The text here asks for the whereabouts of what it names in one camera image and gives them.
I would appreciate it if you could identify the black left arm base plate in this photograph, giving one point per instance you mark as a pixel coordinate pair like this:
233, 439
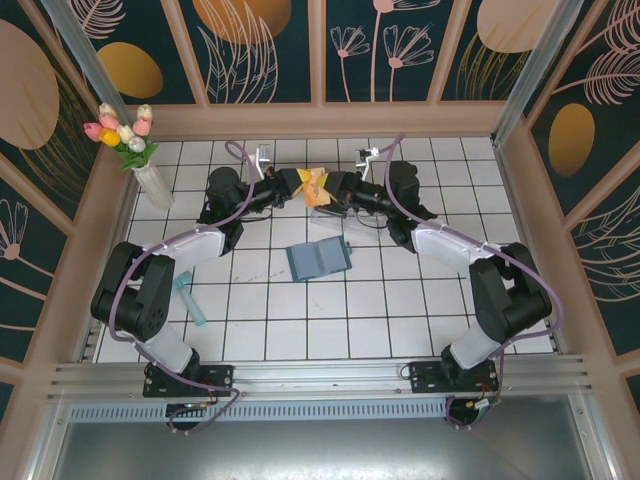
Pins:
215, 377

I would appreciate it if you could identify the teal leather card holder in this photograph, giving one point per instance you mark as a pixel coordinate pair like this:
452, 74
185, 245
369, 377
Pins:
320, 260

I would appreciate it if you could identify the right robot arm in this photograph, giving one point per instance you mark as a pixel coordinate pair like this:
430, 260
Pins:
450, 245

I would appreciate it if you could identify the white ribbed vase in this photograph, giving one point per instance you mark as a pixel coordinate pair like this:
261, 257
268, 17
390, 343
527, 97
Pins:
156, 189

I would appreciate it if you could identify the artificial tulip bouquet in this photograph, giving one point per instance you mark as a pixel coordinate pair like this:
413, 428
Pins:
122, 137

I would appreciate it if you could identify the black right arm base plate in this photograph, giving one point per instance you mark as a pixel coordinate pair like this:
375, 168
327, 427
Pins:
425, 377

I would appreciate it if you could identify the light teal plastic tool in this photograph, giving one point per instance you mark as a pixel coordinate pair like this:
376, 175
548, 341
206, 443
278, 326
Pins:
192, 305

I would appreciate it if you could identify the aluminium frame post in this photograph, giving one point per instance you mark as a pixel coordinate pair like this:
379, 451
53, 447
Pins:
82, 50
530, 75

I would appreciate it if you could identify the aluminium mounting rail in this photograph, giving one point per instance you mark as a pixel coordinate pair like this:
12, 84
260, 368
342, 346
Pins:
320, 375

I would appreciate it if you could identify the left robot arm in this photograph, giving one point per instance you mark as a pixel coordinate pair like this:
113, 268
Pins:
195, 245

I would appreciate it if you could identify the peach floral print card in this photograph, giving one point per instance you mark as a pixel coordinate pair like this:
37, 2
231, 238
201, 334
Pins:
316, 195

